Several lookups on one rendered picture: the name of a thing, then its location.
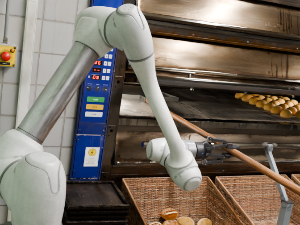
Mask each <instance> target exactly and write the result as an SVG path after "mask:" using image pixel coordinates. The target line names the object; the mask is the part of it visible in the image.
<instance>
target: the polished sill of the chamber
mask: <svg viewBox="0 0 300 225"><path fill-rule="evenodd" d="M183 119H185V120H187V121H188V122H190V123H192V124H194V125H195V126H197V127H199V128H219V129H263V130H293V131H300V123H298V122H276V121H244V120H221V119H199V118H183ZM173 121H174V123H175V126H176V127H186V126H184V125H183V124H181V123H179V122H178V121H176V120H174V119H173ZM118 125H130V126H159V124H158V122H157V120H156V118H155V117H145V116H123V115H119V121H118Z"/></svg>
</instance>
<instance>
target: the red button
mask: <svg viewBox="0 0 300 225"><path fill-rule="evenodd" d="M10 58H11V56H10V54H9V53H8V52H3V53H2V54H1V59H2V60H3V61H8V60H9V59H10Z"/></svg>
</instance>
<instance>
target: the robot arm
mask: <svg viewBox="0 0 300 225"><path fill-rule="evenodd" d="M115 47H116V48H118V49H119V50H121V51H124V53H125V55H126V57H127V59H128V62H129V63H130V65H131V67H132V69H133V70H134V72H135V74H136V76H137V78H138V80H139V83H140V85H141V87H142V89H143V92H144V94H145V96H146V99H147V101H148V103H149V105H150V107H151V109H152V111H153V114H154V116H155V118H156V120H157V122H158V124H159V126H160V128H161V130H162V133H163V135H164V137H163V138H157V139H153V140H150V141H149V142H148V144H147V147H146V155H147V157H148V159H150V160H151V161H154V162H156V163H160V164H161V165H163V166H164V167H165V168H166V170H167V172H168V174H169V176H170V177H171V179H172V180H173V181H174V183H175V184H176V185H177V186H178V187H179V188H181V189H182V190H185V191H193V190H195V189H197V188H198V187H199V185H200V184H201V181H202V176H201V172H200V170H199V168H198V165H197V163H196V161H195V159H201V160H202V162H201V163H202V164H203V165H205V166H206V165H208V164H212V163H222V162H223V159H225V158H230V157H234V156H233V155H232V154H230V153H222V154H216V153H211V151H212V150H214V149H217V148H223V147H225V148H226V149H239V148H240V147H239V146H237V145H233V144H231V143H227V141H226V140H225V139H221V138H214V137H210V136H206V138H207V139H206V140H205V141H203V142H194V141H193V140H181V137H180V135H179V132H178V130H177V128H176V126H175V123H174V121H173V119H172V116H171V114H170V111H169V109H168V107H167V104H166V102H165V100H164V98H163V95H162V93H161V90H160V87H159V85H158V81H157V78H156V73H155V63H154V48H153V40H152V36H151V33H150V29H149V26H148V24H147V21H146V19H145V17H144V15H143V14H142V12H141V11H140V9H139V8H138V7H137V6H136V5H133V4H124V5H122V6H120V7H118V8H117V9H116V8H111V7H105V6H93V7H89V8H86V9H84V10H82V11H81V12H80V13H79V14H78V15H77V17H76V19H75V35H74V44H73V46H72V47H71V49H70V50H69V52H68V53H67V54H66V56H65V58H64V59H63V60H62V62H61V63H60V65H59V66H58V68H57V70H56V71H55V73H54V74H53V75H52V77H51V78H50V80H49V81H48V83H47V84H46V86H45V87H44V89H43V90H42V92H41V93H40V95H39V96H38V98H37V99H36V100H35V102H34V104H33V105H32V107H31V108H30V110H29V111H28V112H27V114H26V116H25V117H24V119H23V120H22V122H21V123H20V124H19V126H18V127H17V129H16V130H15V129H11V130H8V131H5V133H4V134H2V135H1V136H0V198H1V199H3V200H4V201H5V203H6V205H7V207H8V209H9V210H10V211H11V221H7V222H5V223H4V225H61V223H62V217H63V212H64V206H65V198H66V175H65V171H64V168H63V165H62V163H61V161H60V160H59V159H58V158H57V157H56V156H54V155H53V154H50V153H47V152H44V150H43V146H42V143H43V142H44V140H45V139H46V137H47V136H48V134H49V133H50V131H51V130H52V128H53V126H54V125H55V123H56V122H57V120H58V119H59V117H60V116H61V114H62V113H63V111H64V109H65V108H66V106H67V105H68V104H69V102H70V100H71V99H72V97H73V96H74V94H75V93H76V91H77V90H78V88H79V87H80V85H81V83H82V82H83V81H84V79H85V77H86V76H87V74H88V73H89V71H90V70H91V68H92V67H93V65H94V64H95V62H96V61H97V59H100V58H101V57H104V56H105V55H106V54H107V53H108V52H109V51H111V50H112V49H113V48H115ZM211 141H213V142H221V143H218V144H209V143H208V142H211ZM207 157H216V158H214V159H206V158H207Z"/></svg>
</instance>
